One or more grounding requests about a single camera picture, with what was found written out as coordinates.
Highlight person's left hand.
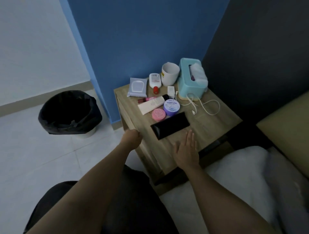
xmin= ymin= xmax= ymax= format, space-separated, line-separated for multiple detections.
xmin=120 ymin=129 xmax=143 ymax=151

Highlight person's right hand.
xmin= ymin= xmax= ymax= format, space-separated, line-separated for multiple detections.
xmin=173 ymin=129 xmax=200 ymax=170

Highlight wooden drawer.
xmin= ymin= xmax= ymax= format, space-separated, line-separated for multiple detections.
xmin=115 ymin=89 xmax=165 ymax=180

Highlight black phone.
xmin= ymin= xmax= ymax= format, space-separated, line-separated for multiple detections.
xmin=150 ymin=112 xmax=191 ymax=141

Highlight pink round jar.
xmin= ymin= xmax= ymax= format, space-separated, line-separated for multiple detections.
xmin=152 ymin=108 xmax=166 ymax=120

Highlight white cream tube black cap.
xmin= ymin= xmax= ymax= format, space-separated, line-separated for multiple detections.
xmin=137 ymin=94 xmax=170 ymax=115

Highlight white charging cable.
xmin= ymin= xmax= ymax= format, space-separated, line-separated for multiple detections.
xmin=175 ymin=91 xmax=220 ymax=116

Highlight purple cream jar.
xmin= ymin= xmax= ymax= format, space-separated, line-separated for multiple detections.
xmin=163 ymin=99 xmax=181 ymax=117

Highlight pale wet wipes packet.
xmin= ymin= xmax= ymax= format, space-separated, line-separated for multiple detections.
xmin=126 ymin=77 xmax=148 ymax=98

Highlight white charger plug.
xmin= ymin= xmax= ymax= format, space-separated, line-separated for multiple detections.
xmin=167 ymin=85 xmax=179 ymax=100

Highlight white lotion bottle red cap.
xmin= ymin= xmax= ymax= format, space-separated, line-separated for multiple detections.
xmin=149 ymin=73 xmax=162 ymax=95

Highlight teal tissue box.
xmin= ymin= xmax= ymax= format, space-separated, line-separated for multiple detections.
xmin=177 ymin=58 xmax=209 ymax=101

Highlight white mug yellow label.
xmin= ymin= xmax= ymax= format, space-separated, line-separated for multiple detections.
xmin=161 ymin=62 xmax=181 ymax=86

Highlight white pop-up tissue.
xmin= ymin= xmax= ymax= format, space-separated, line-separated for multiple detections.
xmin=189 ymin=63 xmax=209 ymax=87

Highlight person's right forearm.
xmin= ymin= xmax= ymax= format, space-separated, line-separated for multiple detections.
xmin=186 ymin=165 xmax=273 ymax=234

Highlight person's left forearm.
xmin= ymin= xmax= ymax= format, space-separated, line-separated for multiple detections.
xmin=24 ymin=144 xmax=136 ymax=234

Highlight wooden bedside table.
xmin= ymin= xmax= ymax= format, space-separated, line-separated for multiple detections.
xmin=113 ymin=83 xmax=243 ymax=188

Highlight person's legs black trousers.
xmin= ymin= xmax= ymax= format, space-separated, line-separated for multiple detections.
xmin=23 ymin=165 xmax=179 ymax=234

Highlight black lined trash bin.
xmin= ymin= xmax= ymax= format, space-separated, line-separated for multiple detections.
xmin=38 ymin=90 xmax=103 ymax=139

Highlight beige cushion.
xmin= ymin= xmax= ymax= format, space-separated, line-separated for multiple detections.
xmin=256 ymin=91 xmax=309 ymax=179

